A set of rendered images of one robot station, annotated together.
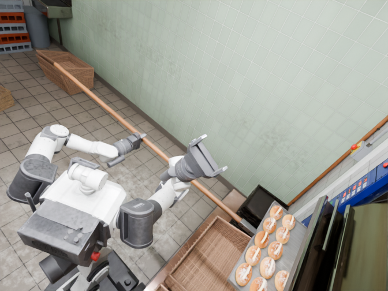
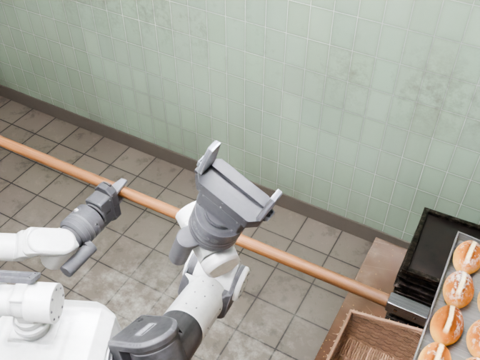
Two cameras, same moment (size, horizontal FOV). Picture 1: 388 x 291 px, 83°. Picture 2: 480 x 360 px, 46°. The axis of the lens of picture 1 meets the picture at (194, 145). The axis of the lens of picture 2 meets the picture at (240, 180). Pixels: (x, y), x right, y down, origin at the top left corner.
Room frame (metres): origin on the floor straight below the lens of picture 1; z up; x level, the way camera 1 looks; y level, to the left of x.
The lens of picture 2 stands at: (-0.11, -0.10, 2.27)
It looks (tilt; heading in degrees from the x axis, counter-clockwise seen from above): 44 degrees down; 5
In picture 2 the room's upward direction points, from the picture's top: straight up
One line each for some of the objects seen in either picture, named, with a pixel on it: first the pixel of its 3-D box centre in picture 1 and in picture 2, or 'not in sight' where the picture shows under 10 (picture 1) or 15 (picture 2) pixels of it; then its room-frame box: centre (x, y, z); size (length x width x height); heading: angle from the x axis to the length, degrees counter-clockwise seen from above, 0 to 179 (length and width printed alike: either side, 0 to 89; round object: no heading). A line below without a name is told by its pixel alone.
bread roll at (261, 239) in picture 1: (262, 238); (448, 322); (0.59, -0.49, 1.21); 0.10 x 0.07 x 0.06; 156
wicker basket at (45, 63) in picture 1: (65, 68); not in sight; (2.59, 2.17, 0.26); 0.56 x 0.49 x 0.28; 72
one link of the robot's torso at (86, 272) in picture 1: (92, 253); not in sight; (0.37, 0.30, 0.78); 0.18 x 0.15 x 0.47; 65
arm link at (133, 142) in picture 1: (129, 144); (95, 212); (0.86, 0.36, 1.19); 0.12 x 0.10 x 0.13; 155
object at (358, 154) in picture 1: (361, 151); not in sight; (1.33, -1.05, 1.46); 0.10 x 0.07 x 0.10; 156
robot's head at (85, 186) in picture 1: (89, 178); (28, 305); (0.39, 0.29, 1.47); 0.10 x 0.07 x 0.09; 91
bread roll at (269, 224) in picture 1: (270, 224); (459, 287); (0.69, -0.53, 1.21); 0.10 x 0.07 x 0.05; 159
